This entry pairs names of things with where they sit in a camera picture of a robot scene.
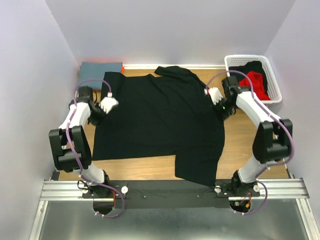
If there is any black t-shirt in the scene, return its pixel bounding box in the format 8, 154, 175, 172
92, 66, 225, 187

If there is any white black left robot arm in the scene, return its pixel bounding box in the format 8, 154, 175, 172
48, 86, 112, 198

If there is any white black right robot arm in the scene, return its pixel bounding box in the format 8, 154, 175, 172
204, 76, 294, 197

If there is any red t-shirt in basket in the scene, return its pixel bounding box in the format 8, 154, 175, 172
246, 71, 271, 101

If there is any black garment in basket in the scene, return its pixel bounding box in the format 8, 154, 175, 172
229, 60, 268, 95

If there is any folded blue t-shirt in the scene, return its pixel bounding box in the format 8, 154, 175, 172
77, 61, 123, 84

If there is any white plastic laundry basket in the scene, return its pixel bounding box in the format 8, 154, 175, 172
224, 54, 283, 105

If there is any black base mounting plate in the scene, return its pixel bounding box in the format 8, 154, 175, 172
81, 178, 261, 216

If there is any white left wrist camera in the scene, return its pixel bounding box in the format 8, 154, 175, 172
98, 97, 119, 115

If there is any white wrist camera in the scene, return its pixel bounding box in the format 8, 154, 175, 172
204, 87, 223, 105
98, 97, 119, 115

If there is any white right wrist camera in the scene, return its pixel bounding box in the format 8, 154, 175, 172
204, 87, 223, 105

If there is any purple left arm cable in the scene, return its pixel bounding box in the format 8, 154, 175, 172
67, 78, 126, 219

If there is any aluminium frame rail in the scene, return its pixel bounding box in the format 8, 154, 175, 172
30, 178, 320, 240

